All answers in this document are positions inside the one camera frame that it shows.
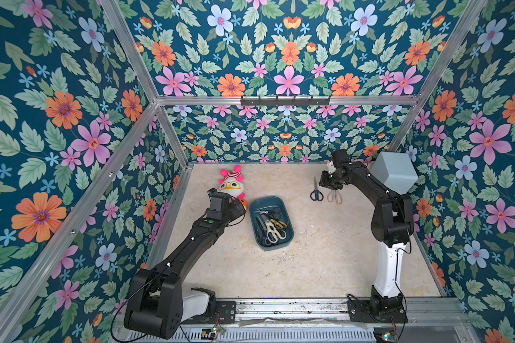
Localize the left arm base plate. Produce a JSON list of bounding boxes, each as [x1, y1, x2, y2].
[[195, 301, 237, 324]]

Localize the small black scissors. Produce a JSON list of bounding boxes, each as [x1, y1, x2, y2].
[[310, 177, 324, 202]]

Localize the large black scissors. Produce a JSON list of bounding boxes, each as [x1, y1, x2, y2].
[[257, 207, 282, 220]]

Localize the grey cube box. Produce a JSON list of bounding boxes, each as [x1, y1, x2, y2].
[[370, 151, 418, 194]]

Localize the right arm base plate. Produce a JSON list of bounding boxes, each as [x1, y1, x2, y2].
[[347, 293, 408, 324]]

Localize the yellow black scissors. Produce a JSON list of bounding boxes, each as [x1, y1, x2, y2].
[[270, 218, 288, 230]]

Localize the pink white plush doll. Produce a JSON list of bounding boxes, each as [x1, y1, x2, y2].
[[218, 165, 249, 210]]

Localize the teal plastic storage box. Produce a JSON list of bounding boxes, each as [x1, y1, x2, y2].
[[250, 196, 295, 251]]

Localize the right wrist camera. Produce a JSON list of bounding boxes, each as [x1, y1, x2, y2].
[[327, 161, 337, 174]]

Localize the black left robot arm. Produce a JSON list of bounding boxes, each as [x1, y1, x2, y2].
[[123, 189, 246, 340]]

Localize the pink handled scissors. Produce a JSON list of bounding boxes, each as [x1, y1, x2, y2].
[[327, 190, 343, 204]]

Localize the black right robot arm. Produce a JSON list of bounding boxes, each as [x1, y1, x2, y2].
[[318, 150, 418, 324]]

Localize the black hook rail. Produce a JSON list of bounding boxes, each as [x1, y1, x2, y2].
[[240, 96, 331, 107]]

